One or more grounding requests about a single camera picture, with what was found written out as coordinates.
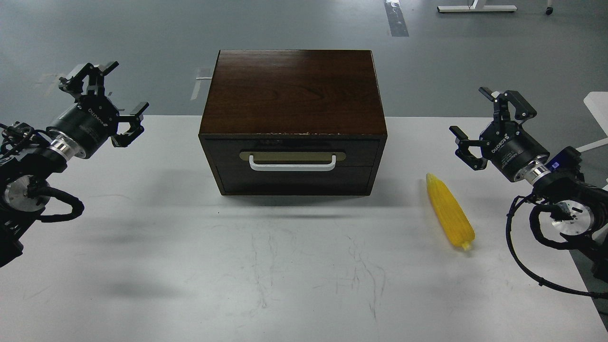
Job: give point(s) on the yellow corn cob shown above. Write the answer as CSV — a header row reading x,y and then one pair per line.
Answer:
x,y
449,213

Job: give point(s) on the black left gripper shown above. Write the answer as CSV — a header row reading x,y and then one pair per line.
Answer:
x,y
92,119

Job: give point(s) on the dark wooden cabinet box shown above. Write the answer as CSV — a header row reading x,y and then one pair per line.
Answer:
x,y
294,94

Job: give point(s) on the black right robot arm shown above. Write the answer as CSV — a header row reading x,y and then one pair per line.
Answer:
x,y
566,211

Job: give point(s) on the white desk leg base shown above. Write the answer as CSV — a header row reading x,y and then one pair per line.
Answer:
x,y
478,6

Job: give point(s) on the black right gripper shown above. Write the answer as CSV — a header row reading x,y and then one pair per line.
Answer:
x,y
504,142

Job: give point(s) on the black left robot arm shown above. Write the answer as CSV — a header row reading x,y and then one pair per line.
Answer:
x,y
29,155

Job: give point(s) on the grey floor tape strip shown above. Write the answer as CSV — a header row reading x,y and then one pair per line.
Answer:
x,y
395,19

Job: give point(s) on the dark drawer with white handle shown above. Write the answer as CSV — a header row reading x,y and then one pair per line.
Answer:
x,y
333,167

